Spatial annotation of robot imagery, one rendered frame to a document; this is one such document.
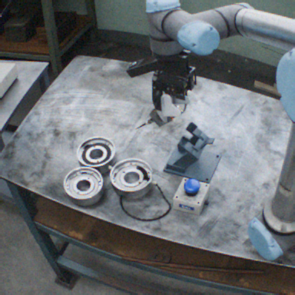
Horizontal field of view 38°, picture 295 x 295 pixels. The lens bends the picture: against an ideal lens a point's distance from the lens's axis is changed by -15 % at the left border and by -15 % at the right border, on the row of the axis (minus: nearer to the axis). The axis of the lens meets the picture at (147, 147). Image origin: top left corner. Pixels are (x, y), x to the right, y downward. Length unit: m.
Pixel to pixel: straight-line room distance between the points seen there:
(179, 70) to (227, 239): 0.42
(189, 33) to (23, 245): 1.52
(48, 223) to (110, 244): 0.23
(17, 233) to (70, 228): 0.77
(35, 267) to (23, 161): 0.83
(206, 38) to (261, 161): 0.50
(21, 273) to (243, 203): 1.22
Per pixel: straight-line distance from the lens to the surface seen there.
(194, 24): 0.91
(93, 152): 1.31
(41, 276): 2.06
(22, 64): 2.00
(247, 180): 1.25
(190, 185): 1.14
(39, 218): 1.54
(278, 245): 0.90
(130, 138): 1.35
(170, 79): 1.07
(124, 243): 1.44
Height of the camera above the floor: 1.77
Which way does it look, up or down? 47 degrees down
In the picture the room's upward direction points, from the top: 6 degrees counter-clockwise
